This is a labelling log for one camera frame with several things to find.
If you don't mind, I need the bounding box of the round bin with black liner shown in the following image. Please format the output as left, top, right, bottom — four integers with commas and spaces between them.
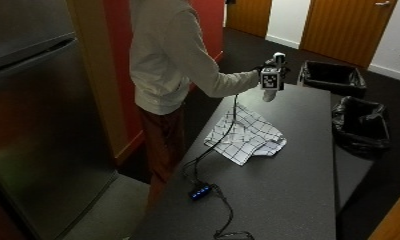
331, 95, 393, 158

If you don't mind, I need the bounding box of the person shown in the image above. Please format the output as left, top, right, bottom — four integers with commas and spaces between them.
128, 0, 261, 214

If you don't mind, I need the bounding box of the black hub with blue lights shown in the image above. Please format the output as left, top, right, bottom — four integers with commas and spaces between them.
188, 182, 216, 201

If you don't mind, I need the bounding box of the rectangular bin with black liner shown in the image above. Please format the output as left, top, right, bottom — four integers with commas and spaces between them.
297, 60, 368, 99

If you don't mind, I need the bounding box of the white checked cloth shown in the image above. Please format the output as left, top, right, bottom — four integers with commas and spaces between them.
203, 103, 288, 167

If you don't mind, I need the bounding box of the white cube with black markers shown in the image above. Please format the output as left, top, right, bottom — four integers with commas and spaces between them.
259, 66, 287, 91

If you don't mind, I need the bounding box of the wooden door with handle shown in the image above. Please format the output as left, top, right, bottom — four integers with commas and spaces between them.
299, 0, 400, 69

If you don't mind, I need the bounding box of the wooden cabinet panel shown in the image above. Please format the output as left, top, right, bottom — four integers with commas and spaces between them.
367, 181, 400, 240

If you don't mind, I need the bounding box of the stainless steel refrigerator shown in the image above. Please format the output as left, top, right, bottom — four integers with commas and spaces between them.
0, 0, 120, 240

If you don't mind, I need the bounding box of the white bottle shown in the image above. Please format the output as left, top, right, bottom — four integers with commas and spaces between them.
261, 51, 288, 103

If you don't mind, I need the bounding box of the black cable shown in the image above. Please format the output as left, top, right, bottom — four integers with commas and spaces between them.
182, 94, 256, 240

